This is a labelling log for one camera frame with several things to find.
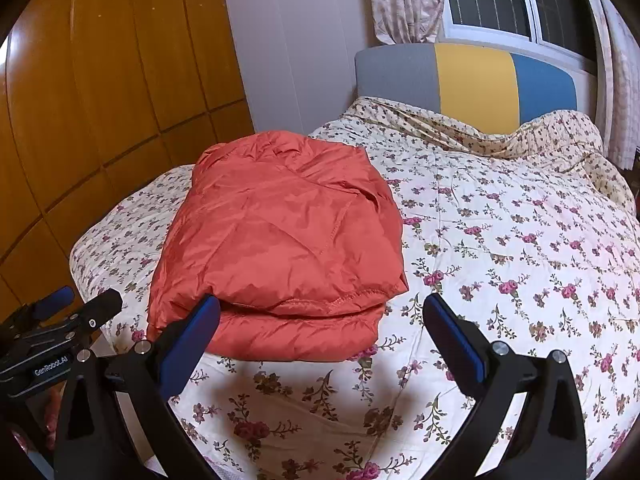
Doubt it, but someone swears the orange puffer jacket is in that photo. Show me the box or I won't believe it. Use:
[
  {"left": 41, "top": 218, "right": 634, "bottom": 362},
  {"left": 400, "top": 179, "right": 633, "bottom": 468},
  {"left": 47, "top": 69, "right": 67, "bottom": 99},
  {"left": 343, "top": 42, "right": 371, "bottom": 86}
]
[{"left": 146, "top": 130, "right": 409, "bottom": 364}]

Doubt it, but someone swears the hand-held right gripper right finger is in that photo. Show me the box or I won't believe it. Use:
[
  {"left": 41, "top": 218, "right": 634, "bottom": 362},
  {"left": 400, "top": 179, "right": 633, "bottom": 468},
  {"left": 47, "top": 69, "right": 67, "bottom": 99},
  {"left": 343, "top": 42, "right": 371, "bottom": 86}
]
[{"left": 423, "top": 293, "right": 589, "bottom": 480}]

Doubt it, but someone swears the grey yellow blue headboard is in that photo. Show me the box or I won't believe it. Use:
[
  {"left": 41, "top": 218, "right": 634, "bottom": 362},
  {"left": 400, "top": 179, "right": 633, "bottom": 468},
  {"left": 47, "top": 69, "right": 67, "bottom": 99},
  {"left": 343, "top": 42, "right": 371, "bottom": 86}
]
[{"left": 354, "top": 42, "right": 579, "bottom": 134}]

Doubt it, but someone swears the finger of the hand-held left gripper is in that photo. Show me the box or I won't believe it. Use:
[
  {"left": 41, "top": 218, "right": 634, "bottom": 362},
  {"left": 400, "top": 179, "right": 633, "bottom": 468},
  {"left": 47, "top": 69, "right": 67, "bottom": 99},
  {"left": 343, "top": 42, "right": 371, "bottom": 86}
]
[
  {"left": 70, "top": 288, "right": 124, "bottom": 334},
  {"left": 15, "top": 286, "right": 76, "bottom": 324}
]

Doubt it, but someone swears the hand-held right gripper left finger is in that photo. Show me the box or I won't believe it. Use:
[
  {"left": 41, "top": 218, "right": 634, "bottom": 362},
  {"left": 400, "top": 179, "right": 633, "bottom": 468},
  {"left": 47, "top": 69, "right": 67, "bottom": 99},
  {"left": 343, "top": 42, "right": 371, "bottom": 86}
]
[{"left": 52, "top": 294, "right": 222, "bottom": 480}]

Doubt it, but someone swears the wooden wardrobe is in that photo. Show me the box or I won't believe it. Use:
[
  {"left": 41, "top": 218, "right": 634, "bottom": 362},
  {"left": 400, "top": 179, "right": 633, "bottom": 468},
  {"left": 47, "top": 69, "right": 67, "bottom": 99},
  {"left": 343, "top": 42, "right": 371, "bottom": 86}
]
[{"left": 0, "top": 0, "right": 256, "bottom": 322}]

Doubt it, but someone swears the floral curtain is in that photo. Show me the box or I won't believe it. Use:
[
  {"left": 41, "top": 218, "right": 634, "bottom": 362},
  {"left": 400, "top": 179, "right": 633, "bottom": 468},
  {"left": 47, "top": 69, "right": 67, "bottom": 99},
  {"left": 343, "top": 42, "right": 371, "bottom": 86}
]
[
  {"left": 595, "top": 0, "right": 640, "bottom": 169},
  {"left": 365, "top": 0, "right": 447, "bottom": 46}
]

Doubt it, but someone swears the floral quilt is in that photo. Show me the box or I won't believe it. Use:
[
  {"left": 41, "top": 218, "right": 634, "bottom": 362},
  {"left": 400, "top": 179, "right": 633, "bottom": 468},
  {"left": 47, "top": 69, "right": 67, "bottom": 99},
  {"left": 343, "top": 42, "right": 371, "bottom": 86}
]
[{"left": 69, "top": 95, "right": 639, "bottom": 480}]

